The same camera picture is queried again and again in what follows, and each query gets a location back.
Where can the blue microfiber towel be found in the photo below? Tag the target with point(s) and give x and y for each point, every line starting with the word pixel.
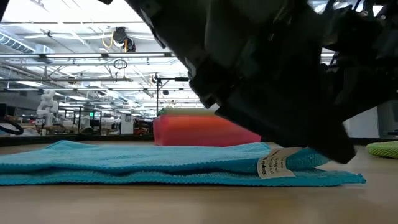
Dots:
pixel 124 161

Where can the grey ceiling air duct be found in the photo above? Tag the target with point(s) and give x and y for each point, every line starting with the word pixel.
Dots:
pixel 18 43

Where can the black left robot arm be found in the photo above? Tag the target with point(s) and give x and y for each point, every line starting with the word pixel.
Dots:
pixel 217 31

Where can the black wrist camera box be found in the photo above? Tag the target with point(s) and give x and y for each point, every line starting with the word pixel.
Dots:
pixel 363 62

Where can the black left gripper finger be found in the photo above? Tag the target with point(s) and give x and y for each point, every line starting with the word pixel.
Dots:
pixel 335 146

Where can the black background rig frame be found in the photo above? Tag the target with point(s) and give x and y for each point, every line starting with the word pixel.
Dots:
pixel 174 79

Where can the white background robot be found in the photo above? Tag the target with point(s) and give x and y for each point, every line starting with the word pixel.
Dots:
pixel 47 107

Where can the red plastic tray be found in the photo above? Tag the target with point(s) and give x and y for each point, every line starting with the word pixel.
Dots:
pixel 202 130

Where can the bright green microfiber towel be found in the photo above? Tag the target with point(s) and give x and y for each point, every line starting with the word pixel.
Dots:
pixel 384 150

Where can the dark background doorway panel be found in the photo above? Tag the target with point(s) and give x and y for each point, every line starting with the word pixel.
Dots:
pixel 388 121

